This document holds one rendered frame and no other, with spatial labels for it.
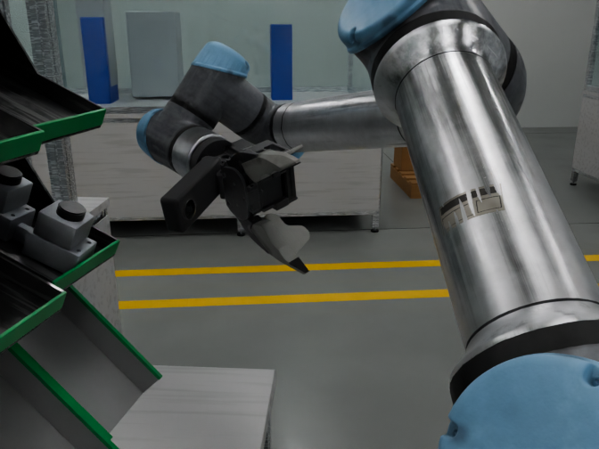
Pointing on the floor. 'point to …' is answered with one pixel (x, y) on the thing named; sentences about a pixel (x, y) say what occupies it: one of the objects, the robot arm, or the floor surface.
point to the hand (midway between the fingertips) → (299, 224)
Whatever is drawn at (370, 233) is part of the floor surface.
